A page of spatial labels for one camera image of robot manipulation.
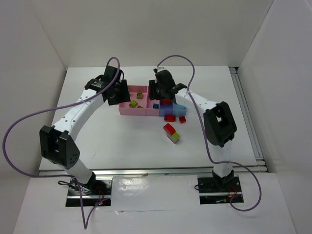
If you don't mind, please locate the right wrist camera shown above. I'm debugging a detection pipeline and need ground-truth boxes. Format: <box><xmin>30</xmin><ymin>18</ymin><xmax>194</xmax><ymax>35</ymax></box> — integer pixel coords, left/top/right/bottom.
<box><xmin>153</xmin><ymin>66</ymin><xmax>165</xmax><ymax>74</ymax></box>

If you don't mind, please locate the aluminium side rail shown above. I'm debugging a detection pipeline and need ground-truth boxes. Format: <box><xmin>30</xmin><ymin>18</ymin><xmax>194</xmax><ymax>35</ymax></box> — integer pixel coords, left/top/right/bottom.
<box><xmin>229</xmin><ymin>67</ymin><xmax>266</xmax><ymax>167</ymax></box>

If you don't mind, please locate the green lego brick from stack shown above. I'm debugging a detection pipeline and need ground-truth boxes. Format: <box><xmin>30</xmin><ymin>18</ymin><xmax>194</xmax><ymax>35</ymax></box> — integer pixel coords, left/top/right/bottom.
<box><xmin>136</xmin><ymin>92</ymin><xmax>143</xmax><ymax>99</ymax></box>

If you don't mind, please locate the aluminium front rail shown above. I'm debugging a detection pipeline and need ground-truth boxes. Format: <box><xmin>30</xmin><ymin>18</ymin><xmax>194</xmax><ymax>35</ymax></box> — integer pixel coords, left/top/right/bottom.
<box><xmin>39</xmin><ymin>165</ymin><xmax>268</xmax><ymax>176</ymax></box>

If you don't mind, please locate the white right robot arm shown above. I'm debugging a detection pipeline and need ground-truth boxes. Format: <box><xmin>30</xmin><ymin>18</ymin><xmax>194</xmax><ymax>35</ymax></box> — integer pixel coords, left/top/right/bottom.
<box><xmin>149</xmin><ymin>68</ymin><xmax>237</xmax><ymax>189</ymax></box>

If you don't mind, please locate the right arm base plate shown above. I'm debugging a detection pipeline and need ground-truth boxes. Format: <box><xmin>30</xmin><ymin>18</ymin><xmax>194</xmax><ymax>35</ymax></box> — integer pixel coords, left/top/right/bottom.
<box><xmin>194</xmin><ymin>176</ymin><xmax>244</xmax><ymax>205</ymax></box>

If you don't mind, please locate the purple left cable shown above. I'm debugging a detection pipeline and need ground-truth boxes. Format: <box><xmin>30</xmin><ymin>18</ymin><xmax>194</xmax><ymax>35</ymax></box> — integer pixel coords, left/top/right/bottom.
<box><xmin>2</xmin><ymin>57</ymin><xmax>121</xmax><ymax>230</ymax></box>

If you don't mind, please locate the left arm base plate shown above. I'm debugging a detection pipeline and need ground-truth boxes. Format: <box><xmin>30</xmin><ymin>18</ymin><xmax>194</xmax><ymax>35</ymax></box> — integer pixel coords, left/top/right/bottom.
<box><xmin>65</xmin><ymin>178</ymin><xmax>113</xmax><ymax>207</ymax></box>

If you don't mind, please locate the long green lego brick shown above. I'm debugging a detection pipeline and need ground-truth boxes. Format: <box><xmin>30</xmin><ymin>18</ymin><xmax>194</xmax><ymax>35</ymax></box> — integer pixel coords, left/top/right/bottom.
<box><xmin>129</xmin><ymin>100</ymin><xmax>138</xmax><ymax>108</ymax></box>

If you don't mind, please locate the dark blue container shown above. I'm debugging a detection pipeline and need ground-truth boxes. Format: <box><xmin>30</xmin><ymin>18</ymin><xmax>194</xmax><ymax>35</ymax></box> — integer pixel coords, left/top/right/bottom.
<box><xmin>159</xmin><ymin>103</ymin><xmax>173</xmax><ymax>117</ymax></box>

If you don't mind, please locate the large pink container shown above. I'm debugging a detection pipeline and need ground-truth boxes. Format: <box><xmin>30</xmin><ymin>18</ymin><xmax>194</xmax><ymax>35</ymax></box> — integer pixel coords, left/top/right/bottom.
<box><xmin>118</xmin><ymin>85</ymin><xmax>148</xmax><ymax>116</ymax></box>

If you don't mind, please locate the narrow pink container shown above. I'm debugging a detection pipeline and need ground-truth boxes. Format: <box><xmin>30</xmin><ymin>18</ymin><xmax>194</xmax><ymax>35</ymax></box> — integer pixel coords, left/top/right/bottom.
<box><xmin>146</xmin><ymin>87</ymin><xmax>160</xmax><ymax>116</ymax></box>

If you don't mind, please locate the wide red lego brick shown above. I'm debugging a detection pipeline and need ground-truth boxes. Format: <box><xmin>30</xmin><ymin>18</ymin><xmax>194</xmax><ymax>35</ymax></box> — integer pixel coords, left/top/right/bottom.
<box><xmin>164</xmin><ymin>115</ymin><xmax>176</xmax><ymax>122</ymax></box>

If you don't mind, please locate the light blue container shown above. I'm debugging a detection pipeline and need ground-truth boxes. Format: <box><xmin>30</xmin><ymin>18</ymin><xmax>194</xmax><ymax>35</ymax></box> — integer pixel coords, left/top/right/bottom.
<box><xmin>173</xmin><ymin>103</ymin><xmax>187</xmax><ymax>117</ymax></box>

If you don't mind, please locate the small red lego brick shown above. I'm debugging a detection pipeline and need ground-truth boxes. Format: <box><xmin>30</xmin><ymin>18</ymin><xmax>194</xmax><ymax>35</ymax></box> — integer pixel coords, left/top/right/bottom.
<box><xmin>179</xmin><ymin>116</ymin><xmax>186</xmax><ymax>124</ymax></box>

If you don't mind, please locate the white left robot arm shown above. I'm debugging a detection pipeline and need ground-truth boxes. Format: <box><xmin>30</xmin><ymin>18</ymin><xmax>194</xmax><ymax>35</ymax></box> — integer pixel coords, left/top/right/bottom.
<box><xmin>39</xmin><ymin>65</ymin><xmax>130</xmax><ymax>194</ymax></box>

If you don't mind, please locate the multicolour lego stack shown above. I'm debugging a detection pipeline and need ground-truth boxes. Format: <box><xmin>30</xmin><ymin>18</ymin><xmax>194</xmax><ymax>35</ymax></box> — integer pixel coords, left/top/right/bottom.
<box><xmin>163</xmin><ymin>123</ymin><xmax>180</xmax><ymax>144</ymax></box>

